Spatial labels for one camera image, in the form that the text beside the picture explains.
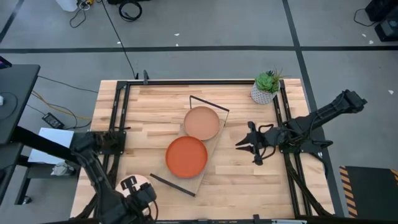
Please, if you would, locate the coiled black cable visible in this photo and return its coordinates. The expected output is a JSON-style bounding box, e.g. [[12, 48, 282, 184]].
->
[[118, 1, 143, 22]]

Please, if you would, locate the long black floor cable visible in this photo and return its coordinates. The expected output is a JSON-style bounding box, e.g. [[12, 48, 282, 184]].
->
[[101, 0, 138, 80]]

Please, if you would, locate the black mat with hazard stripes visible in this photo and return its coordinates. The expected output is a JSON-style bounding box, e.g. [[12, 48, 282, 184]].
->
[[338, 165, 398, 218]]

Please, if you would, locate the looped black cable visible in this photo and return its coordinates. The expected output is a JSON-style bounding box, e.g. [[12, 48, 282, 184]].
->
[[68, 6, 88, 29]]

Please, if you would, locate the black desk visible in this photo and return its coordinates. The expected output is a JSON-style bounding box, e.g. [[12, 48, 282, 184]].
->
[[0, 63, 41, 146]]

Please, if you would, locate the white sheet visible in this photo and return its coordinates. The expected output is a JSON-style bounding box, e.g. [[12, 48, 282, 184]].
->
[[27, 127, 75, 165]]

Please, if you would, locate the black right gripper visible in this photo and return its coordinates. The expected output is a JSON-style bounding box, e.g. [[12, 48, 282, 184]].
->
[[235, 121, 282, 166]]

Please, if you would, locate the black low stand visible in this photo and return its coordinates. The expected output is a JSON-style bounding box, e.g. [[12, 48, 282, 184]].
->
[[0, 141, 78, 206]]

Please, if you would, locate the black metal table frame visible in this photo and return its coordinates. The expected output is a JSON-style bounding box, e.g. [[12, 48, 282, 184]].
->
[[74, 79, 335, 224]]

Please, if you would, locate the white container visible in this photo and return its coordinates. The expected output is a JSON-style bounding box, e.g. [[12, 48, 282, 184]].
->
[[55, 0, 78, 12]]

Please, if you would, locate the dark device with screen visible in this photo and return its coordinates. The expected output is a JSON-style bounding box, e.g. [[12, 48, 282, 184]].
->
[[0, 55, 12, 70]]

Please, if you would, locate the flat black object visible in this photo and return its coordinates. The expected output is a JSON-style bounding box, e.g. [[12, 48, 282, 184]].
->
[[107, 0, 150, 6]]

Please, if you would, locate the peach plate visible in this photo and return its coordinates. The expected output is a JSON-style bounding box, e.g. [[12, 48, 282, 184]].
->
[[114, 174, 153, 215]]

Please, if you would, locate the black diagonal beam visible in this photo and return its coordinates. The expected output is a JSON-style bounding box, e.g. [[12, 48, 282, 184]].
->
[[12, 126, 83, 165]]

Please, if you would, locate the black round pad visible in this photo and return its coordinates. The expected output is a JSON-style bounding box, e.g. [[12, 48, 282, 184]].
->
[[0, 91, 19, 121]]

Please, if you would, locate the tan brown plate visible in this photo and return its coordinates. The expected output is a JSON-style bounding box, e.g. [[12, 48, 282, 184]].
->
[[183, 106, 221, 141]]

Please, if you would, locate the orange plate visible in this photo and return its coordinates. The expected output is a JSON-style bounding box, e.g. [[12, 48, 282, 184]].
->
[[164, 136, 209, 179]]

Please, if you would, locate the crumpled clear plastic bag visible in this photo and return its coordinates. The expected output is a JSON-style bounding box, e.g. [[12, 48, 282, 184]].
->
[[51, 161, 77, 177]]

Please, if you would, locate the black equipment case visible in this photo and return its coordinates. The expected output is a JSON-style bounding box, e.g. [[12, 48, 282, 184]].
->
[[364, 0, 398, 22]]

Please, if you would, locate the succulent in white pot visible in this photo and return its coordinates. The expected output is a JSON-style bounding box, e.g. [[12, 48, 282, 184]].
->
[[250, 67, 285, 105]]

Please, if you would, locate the yellow cable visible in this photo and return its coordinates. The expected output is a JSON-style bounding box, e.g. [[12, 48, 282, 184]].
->
[[30, 90, 93, 121]]

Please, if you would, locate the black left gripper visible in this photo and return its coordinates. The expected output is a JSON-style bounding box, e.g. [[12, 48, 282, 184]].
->
[[120, 175, 157, 206]]

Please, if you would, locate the black equipment cable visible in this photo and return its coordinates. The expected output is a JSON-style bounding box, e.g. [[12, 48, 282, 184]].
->
[[353, 7, 377, 28]]

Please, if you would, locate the thin black floor cable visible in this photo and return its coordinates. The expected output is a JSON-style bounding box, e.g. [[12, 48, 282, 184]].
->
[[37, 75, 99, 94]]

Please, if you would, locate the black adapter cable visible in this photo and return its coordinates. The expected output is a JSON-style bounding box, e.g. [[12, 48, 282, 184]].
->
[[26, 104, 93, 130]]

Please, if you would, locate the black power adapter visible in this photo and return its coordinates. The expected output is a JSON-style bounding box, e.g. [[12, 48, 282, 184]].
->
[[42, 112, 65, 130]]

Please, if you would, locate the wooden dish rack board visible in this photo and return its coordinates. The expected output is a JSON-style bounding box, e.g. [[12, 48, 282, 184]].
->
[[149, 95, 230, 197]]

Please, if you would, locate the black box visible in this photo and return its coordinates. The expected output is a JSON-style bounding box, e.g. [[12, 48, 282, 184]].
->
[[374, 18, 398, 43]]

